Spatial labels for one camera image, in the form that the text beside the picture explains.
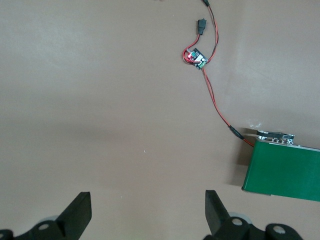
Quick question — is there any small black circuit board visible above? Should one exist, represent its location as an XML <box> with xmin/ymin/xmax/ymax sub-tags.
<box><xmin>189</xmin><ymin>47</ymin><xmax>209</xmax><ymax>71</ymax></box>

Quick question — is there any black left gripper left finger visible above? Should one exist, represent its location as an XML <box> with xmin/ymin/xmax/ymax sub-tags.
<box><xmin>0</xmin><ymin>191</ymin><xmax>92</xmax><ymax>240</ymax></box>

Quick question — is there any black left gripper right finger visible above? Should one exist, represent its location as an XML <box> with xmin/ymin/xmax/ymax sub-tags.
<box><xmin>204</xmin><ymin>190</ymin><xmax>305</xmax><ymax>240</ymax></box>

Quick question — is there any red black motor cable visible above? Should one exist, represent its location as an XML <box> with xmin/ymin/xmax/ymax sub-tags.
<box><xmin>201</xmin><ymin>67</ymin><xmax>255</xmax><ymax>148</ymax></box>

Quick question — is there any black switch with red wire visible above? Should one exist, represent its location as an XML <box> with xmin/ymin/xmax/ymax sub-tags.
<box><xmin>183</xmin><ymin>18</ymin><xmax>208</xmax><ymax>63</ymax></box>

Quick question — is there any green conveyor belt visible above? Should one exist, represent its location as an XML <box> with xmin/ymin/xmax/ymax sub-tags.
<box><xmin>241</xmin><ymin>129</ymin><xmax>320</xmax><ymax>203</ymax></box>

